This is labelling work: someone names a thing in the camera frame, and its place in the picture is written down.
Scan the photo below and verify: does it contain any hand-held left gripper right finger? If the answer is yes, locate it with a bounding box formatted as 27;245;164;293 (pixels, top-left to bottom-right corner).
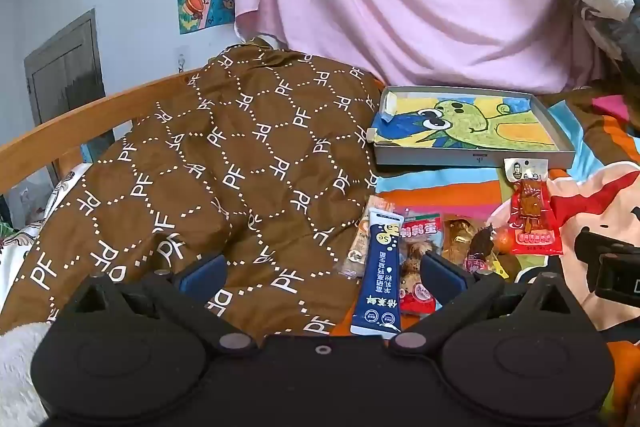
387;251;583;355

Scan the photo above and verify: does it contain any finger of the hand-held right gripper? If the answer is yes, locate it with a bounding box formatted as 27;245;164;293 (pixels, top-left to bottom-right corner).
574;231;640;269

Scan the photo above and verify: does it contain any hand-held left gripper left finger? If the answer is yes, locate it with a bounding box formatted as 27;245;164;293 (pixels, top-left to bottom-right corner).
65;253;258;355

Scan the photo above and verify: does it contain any gold foil snack packet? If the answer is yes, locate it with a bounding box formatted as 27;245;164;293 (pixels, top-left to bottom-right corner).
442;217;483;264

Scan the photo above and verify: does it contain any small dark candy packet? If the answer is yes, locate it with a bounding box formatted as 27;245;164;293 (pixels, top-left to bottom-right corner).
464;227;510;282

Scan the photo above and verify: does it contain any red quail egg packet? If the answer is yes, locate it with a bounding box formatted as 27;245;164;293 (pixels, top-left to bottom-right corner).
397;212;445;315

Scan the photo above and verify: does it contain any blue stick snack packet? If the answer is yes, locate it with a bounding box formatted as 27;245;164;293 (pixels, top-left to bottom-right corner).
350;208;405;340

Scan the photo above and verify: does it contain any red dried tofu packet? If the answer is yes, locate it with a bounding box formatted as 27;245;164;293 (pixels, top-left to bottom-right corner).
503;157;564;256

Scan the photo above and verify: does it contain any orange cake bar packet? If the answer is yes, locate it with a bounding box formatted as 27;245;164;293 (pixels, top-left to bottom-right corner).
336;207;373;279

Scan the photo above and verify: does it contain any grey tray with cartoon drawing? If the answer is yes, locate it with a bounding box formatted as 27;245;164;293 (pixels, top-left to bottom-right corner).
367;85;573;170

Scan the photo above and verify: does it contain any small orange round snack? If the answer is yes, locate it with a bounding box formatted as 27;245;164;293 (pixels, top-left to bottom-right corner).
492;227;516;254

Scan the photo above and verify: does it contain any colourful striped bed sheet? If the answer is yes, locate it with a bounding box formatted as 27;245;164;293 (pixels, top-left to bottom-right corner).
330;94;640;427

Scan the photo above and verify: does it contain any brown lettered quilt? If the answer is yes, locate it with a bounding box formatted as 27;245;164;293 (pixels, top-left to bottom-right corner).
0;38;388;343

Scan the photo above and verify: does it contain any white patterned sheet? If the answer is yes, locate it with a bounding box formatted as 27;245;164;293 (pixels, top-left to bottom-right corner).
0;162;93;288

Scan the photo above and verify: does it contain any white fluffy cloth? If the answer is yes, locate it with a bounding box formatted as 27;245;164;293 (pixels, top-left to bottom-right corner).
0;322;51;427

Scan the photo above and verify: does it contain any wooden bed rail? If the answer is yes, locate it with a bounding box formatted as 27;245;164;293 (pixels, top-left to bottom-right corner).
0;68;211;195

